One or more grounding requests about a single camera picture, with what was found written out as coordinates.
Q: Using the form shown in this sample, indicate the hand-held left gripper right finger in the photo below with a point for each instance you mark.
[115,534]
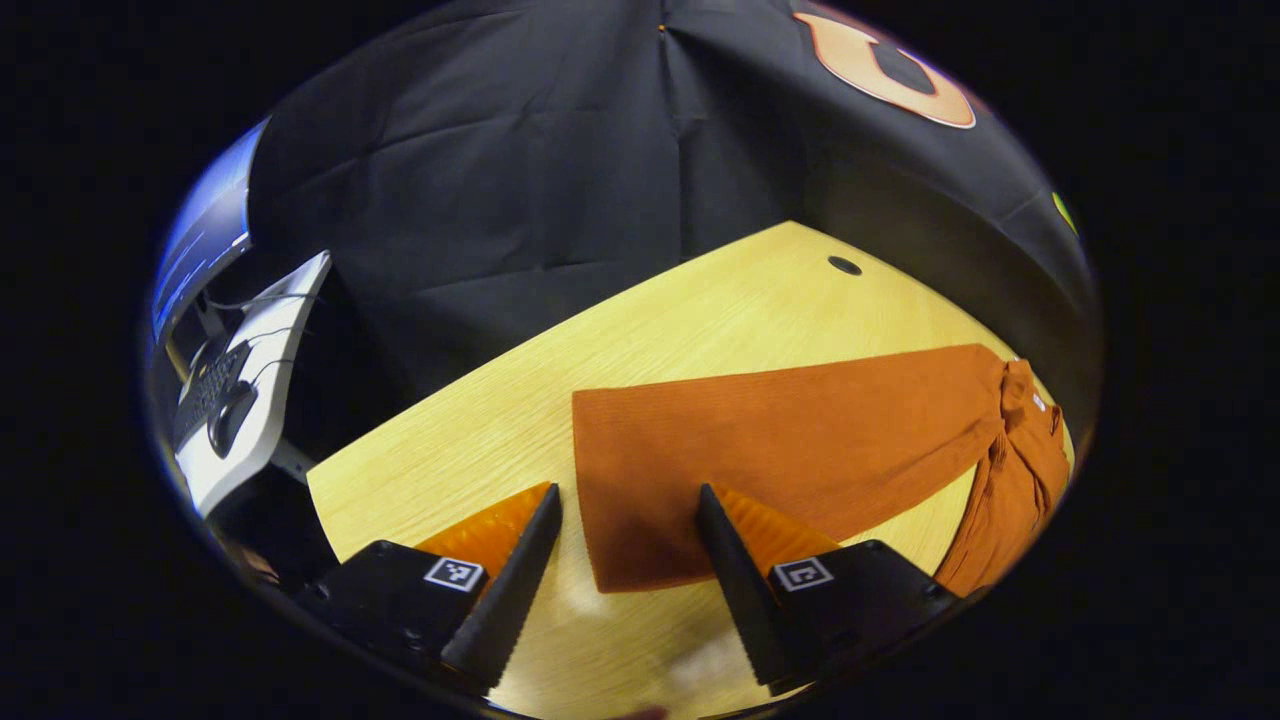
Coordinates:
[745,590]

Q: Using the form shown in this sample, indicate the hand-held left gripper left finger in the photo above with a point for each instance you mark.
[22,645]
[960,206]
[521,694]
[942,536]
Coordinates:
[510,590]

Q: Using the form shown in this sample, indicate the orange shirt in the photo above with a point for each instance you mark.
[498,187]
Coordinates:
[800,440]

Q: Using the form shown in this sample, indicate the black computer mouse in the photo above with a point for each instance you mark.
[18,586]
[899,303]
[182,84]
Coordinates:
[232,415]

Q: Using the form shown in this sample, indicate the white side desk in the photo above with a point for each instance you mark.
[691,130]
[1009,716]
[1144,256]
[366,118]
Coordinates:
[285,340]

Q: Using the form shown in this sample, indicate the black keyboard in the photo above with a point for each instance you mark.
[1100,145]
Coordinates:
[208,390]

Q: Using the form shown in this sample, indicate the black backdrop cloth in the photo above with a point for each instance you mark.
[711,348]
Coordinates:
[500,200]

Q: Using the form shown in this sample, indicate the computer monitor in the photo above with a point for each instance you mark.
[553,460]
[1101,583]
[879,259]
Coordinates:
[195,240]

